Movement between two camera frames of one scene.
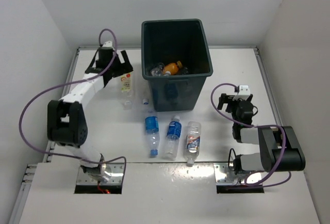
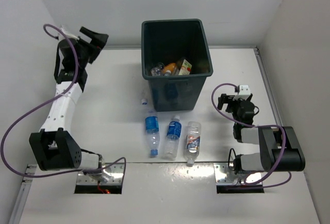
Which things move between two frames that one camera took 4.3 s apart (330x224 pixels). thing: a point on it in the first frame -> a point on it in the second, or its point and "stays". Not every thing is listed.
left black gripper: (125, 67) -> (97, 39)
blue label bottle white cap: (170, 151) stays
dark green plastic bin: (172, 40) stays
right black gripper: (222, 100) stays
